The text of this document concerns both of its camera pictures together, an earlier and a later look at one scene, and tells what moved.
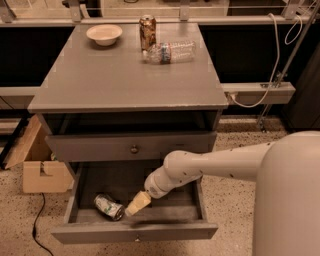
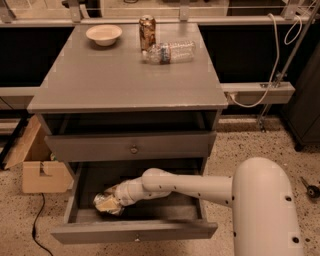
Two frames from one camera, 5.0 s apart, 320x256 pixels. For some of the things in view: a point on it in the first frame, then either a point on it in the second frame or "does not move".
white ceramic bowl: x=104 y=34 does not move
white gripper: x=154 y=187 to x=120 y=194
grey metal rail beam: x=279 y=93 does not move
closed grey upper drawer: x=128 y=147 does not move
